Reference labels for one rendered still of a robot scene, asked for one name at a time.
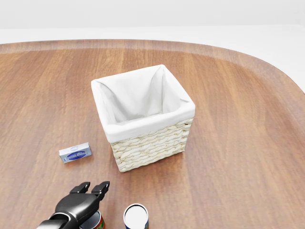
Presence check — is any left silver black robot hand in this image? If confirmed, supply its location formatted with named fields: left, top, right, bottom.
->
left=54, top=181, right=111, bottom=226

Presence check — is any woven basket with white liner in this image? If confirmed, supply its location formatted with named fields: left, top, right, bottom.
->
left=91, top=64, right=196, bottom=173

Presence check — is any red green printed tin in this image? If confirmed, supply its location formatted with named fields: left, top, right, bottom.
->
left=79, top=210, right=106, bottom=229

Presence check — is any small silver blue printed box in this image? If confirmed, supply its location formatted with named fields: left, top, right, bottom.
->
left=59, top=142, right=93, bottom=164

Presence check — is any blue yellow printed tin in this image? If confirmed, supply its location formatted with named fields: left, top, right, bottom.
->
left=123, top=203, right=149, bottom=229

